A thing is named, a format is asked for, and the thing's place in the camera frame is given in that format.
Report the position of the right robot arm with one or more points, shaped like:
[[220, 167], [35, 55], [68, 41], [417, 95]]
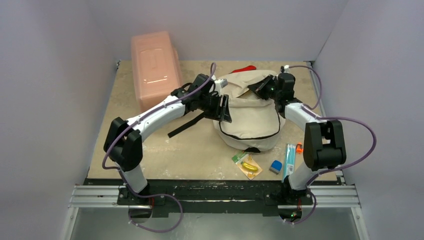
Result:
[[323, 143]]

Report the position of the orange pencil sharpener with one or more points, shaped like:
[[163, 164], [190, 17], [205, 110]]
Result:
[[299, 148]]

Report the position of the red handled utility knife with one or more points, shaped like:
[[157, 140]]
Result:
[[244, 69]]

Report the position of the banana eraser blister pack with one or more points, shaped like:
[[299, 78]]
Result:
[[247, 165]]

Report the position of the pink plastic storage box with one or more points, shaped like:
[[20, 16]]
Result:
[[155, 68]]

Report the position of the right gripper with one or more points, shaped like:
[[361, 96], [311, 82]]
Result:
[[265, 86]]

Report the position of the blue pencil pack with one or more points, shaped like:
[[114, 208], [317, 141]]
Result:
[[289, 160]]

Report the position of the blue grey eraser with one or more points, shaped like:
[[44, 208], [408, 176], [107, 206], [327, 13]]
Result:
[[276, 167]]

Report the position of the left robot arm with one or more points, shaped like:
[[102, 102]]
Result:
[[124, 140]]

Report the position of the cream canvas backpack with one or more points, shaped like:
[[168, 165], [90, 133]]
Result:
[[255, 122]]

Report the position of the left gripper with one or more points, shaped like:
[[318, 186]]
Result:
[[219, 113]]

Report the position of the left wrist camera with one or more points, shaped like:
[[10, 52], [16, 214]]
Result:
[[220, 84]]

